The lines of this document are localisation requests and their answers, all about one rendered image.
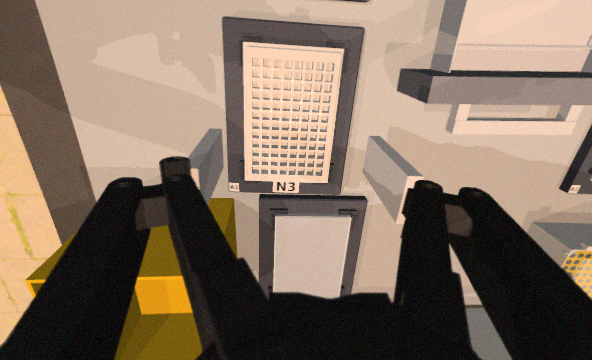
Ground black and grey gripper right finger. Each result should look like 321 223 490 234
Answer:
362 136 592 360

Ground light grey bench mat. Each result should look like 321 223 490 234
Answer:
35 0 592 303

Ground yellow open-top box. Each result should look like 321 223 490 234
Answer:
25 198 237 360

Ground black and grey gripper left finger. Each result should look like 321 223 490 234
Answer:
0 128 309 360

